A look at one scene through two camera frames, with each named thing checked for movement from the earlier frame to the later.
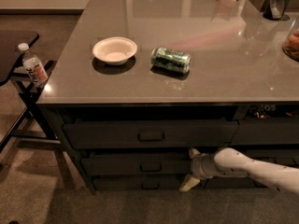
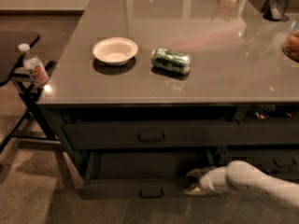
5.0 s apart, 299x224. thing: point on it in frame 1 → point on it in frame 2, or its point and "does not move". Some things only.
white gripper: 196,166 → 207,182
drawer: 233,182 → 284,175
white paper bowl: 115,50 does not move
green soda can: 170,59 does not move
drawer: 153,134 does not move
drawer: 262,131 does not move
